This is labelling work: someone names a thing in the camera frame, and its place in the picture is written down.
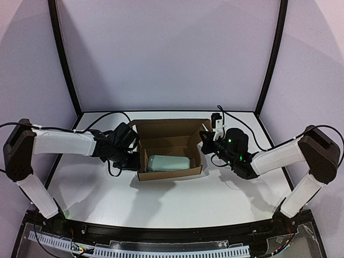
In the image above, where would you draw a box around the pale green oblong case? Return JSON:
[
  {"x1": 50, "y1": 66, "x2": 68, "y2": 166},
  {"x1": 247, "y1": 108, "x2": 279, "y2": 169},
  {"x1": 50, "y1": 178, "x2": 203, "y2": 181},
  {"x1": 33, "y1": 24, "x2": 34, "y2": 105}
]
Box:
[{"x1": 147, "y1": 155, "x2": 190, "y2": 172}]

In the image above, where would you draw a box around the brown cardboard box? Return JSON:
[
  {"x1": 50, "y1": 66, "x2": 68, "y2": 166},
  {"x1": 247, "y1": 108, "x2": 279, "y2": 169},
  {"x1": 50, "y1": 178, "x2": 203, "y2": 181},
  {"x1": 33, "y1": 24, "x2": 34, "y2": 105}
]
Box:
[{"x1": 130, "y1": 119, "x2": 211, "y2": 181}]

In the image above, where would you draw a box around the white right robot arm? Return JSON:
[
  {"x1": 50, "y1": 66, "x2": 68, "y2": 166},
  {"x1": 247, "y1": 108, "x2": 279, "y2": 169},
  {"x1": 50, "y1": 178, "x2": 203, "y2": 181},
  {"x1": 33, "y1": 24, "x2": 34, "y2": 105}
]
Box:
[{"x1": 199, "y1": 125, "x2": 343, "y2": 220}]

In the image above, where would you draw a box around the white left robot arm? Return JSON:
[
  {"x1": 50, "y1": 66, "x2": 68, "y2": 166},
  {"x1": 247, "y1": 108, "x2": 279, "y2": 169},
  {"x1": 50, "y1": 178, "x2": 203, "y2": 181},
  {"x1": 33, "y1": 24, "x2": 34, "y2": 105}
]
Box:
[{"x1": 3, "y1": 119, "x2": 140, "y2": 234}]

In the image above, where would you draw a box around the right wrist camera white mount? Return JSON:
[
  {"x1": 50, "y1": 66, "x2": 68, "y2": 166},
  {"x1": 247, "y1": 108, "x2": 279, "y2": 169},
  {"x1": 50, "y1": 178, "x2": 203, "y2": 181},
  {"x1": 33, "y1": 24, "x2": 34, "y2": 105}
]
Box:
[{"x1": 211, "y1": 113, "x2": 225, "y2": 141}]

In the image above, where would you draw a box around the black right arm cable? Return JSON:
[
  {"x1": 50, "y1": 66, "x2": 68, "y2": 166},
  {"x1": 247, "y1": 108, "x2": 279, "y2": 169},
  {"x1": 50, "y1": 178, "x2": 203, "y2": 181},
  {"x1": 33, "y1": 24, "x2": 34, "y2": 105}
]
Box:
[{"x1": 211, "y1": 104, "x2": 344, "y2": 167}]

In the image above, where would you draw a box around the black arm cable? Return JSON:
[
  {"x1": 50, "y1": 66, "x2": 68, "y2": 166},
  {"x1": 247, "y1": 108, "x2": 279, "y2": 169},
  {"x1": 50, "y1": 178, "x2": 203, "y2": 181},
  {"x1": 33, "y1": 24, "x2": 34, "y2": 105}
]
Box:
[
  {"x1": 0, "y1": 111, "x2": 131, "y2": 178},
  {"x1": 211, "y1": 104, "x2": 344, "y2": 167}
]

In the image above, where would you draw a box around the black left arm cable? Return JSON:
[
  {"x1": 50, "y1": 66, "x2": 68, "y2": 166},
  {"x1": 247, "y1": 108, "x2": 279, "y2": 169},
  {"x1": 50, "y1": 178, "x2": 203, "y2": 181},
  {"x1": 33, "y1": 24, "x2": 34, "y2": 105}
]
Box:
[{"x1": 0, "y1": 111, "x2": 131, "y2": 178}]

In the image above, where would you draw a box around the white slotted cable duct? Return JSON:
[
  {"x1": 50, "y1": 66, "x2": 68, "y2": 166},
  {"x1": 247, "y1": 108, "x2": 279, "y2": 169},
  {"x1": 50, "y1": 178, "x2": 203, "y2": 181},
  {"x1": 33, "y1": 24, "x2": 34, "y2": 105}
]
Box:
[{"x1": 24, "y1": 231, "x2": 250, "y2": 258}]

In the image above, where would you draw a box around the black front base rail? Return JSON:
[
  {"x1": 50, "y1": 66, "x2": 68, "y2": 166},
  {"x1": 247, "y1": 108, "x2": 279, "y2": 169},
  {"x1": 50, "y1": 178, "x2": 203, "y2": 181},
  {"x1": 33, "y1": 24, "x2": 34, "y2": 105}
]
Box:
[{"x1": 13, "y1": 209, "x2": 328, "y2": 258}]

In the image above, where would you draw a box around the right black frame post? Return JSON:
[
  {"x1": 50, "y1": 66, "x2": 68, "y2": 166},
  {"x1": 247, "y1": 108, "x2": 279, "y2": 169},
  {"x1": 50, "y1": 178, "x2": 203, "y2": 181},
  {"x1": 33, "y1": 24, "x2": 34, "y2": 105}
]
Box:
[{"x1": 254, "y1": 0, "x2": 289, "y2": 117}]

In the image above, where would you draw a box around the black frame post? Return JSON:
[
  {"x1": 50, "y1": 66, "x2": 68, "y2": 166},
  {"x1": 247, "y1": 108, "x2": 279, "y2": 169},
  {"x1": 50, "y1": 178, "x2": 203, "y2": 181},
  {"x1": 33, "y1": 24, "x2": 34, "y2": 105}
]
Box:
[
  {"x1": 254, "y1": 0, "x2": 289, "y2": 117},
  {"x1": 40, "y1": 0, "x2": 84, "y2": 199}
]

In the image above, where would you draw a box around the left black frame post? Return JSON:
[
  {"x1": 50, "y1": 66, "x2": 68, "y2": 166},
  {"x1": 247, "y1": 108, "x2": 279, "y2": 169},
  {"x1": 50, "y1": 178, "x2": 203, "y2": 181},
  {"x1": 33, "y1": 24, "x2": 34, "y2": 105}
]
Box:
[{"x1": 40, "y1": 0, "x2": 84, "y2": 199}]

